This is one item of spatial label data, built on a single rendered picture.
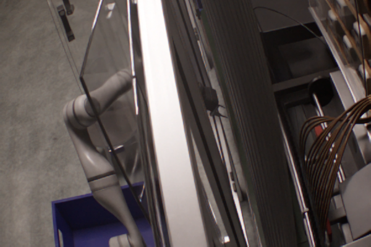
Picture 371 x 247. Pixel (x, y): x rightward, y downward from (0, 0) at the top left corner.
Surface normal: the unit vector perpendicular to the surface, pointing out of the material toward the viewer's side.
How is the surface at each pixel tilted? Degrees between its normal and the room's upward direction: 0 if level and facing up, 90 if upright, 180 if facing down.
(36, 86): 0
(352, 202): 20
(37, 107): 0
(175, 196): 0
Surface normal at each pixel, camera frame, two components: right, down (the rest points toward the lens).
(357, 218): -0.54, -0.57
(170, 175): -0.23, -0.70
